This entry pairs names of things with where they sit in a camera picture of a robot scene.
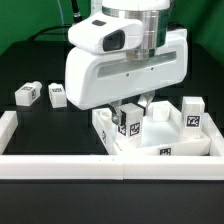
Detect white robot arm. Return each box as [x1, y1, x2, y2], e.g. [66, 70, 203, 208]
[65, 0, 188, 125]

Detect black cable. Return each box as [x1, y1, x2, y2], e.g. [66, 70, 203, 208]
[27, 0, 86, 42]

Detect white U-shaped obstacle fence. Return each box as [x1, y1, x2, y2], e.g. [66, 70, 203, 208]
[0, 115, 224, 180]

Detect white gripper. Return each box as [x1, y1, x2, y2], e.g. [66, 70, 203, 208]
[65, 29, 188, 125]

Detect white square table top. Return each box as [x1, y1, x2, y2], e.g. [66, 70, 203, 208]
[92, 101, 211, 156]

